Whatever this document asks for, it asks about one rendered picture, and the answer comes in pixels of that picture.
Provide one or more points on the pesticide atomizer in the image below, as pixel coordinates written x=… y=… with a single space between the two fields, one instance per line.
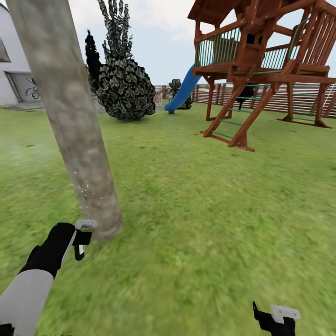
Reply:
x=79 y=252

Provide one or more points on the garden chair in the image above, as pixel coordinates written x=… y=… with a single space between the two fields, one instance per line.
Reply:
x=158 y=99

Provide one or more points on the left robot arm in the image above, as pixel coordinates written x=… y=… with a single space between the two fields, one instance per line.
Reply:
x=22 y=302

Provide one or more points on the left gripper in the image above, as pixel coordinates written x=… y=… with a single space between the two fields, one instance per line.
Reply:
x=84 y=238

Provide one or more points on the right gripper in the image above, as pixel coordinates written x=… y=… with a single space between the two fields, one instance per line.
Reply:
x=267 y=323

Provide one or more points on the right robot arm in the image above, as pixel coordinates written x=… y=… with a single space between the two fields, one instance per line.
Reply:
x=280 y=323

